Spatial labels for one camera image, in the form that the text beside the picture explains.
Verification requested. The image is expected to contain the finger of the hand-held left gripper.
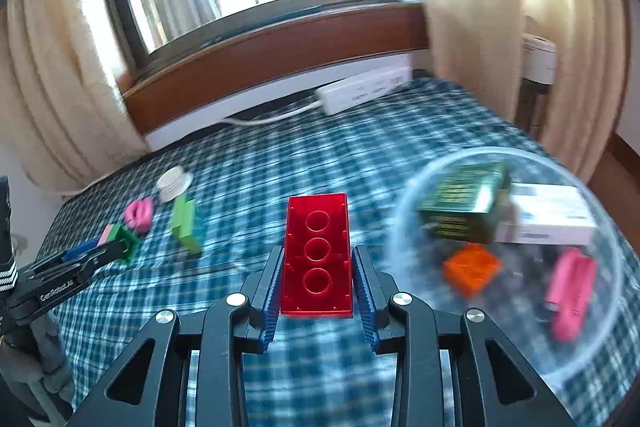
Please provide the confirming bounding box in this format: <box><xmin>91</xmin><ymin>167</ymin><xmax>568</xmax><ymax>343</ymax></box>
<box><xmin>70</xmin><ymin>239</ymin><xmax>130</xmax><ymax>283</ymax></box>
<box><xmin>31</xmin><ymin>238</ymin><xmax>113</xmax><ymax>277</ymax></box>

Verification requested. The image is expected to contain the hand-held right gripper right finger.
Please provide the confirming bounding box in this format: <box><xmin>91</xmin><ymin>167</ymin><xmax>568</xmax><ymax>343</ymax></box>
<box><xmin>352</xmin><ymin>244</ymin><xmax>576</xmax><ymax>427</ymax></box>

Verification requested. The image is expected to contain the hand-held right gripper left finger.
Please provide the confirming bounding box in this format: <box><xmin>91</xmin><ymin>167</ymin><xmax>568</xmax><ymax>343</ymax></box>
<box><xmin>70</xmin><ymin>244</ymin><xmax>286</xmax><ymax>427</ymax></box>

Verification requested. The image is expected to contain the small green toy block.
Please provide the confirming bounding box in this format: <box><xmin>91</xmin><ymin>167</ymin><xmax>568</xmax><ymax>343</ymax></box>
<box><xmin>102</xmin><ymin>223</ymin><xmax>141</xmax><ymax>264</ymax></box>

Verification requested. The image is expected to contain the red building brick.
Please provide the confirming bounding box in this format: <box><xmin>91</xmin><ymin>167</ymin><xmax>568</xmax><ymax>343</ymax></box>
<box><xmin>280</xmin><ymin>193</ymin><xmax>355</xmax><ymax>319</ymax></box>

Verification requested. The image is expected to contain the pink foam hair curler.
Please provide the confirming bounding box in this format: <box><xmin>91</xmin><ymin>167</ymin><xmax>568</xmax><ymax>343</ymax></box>
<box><xmin>544</xmin><ymin>248</ymin><xmax>598</xmax><ymax>343</ymax></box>
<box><xmin>123</xmin><ymin>198</ymin><xmax>155</xmax><ymax>234</ymax></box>

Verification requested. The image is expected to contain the white plastic jar lid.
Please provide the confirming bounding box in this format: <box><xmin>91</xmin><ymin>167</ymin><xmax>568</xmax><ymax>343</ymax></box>
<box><xmin>156</xmin><ymin>167</ymin><xmax>194</xmax><ymax>202</ymax></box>

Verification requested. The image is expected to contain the orange building brick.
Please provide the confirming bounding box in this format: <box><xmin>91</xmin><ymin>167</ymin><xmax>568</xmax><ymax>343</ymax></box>
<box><xmin>442</xmin><ymin>243</ymin><xmax>502</xmax><ymax>299</ymax></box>

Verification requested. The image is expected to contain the dark green carton box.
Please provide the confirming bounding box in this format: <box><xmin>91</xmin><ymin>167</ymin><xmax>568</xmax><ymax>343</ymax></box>
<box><xmin>416</xmin><ymin>162</ymin><xmax>512</xmax><ymax>244</ymax></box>

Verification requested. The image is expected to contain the clear plastic bowl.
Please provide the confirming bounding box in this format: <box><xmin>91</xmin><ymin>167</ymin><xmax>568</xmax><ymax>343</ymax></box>
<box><xmin>387</xmin><ymin>147</ymin><xmax>626</xmax><ymax>390</ymax></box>

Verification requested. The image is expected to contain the white medicine box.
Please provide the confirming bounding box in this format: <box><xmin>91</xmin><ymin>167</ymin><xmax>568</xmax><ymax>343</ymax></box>
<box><xmin>492</xmin><ymin>183</ymin><xmax>598</xmax><ymax>246</ymax></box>

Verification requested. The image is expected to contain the person's left hand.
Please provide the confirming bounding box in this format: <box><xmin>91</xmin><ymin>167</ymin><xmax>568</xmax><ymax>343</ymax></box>
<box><xmin>0</xmin><ymin>312</ymin><xmax>76</xmax><ymax>427</ymax></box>

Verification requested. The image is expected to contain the blue plaid blanket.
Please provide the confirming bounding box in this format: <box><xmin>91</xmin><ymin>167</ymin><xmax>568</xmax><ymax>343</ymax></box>
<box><xmin>37</xmin><ymin>77</ymin><xmax>640</xmax><ymax>427</ymax></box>

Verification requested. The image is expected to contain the cream curtain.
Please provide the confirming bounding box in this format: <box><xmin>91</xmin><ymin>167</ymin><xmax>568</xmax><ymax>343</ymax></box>
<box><xmin>422</xmin><ymin>0</ymin><xmax>631</xmax><ymax>180</ymax></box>
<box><xmin>0</xmin><ymin>0</ymin><xmax>151</xmax><ymax>195</ymax></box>

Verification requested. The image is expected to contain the white power strip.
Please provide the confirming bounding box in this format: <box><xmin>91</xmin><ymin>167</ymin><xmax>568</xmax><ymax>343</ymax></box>
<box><xmin>314</xmin><ymin>63</ymin><xmax>413</xmax><ymax>116</ymax></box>

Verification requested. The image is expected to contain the brown wooden window sill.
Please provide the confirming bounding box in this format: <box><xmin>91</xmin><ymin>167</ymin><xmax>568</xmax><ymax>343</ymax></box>
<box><xmin>122</xmin><ymin>2</ymin><xmax>431</xmax><ymax>135</ymax></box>

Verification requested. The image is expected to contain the white tower fan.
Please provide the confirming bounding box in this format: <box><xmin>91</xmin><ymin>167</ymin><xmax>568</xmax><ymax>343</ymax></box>
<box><xmin>517</xmin><ymin>32</ymin><xmax>558</xmax><ymax>138</ymax></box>

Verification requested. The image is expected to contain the white power strip cable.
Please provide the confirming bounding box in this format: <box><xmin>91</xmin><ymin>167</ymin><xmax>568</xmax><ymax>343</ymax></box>
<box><xmin>220</xmin><ymin>99</ymin><xmax>326</xmax><ymax>126</ymax></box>

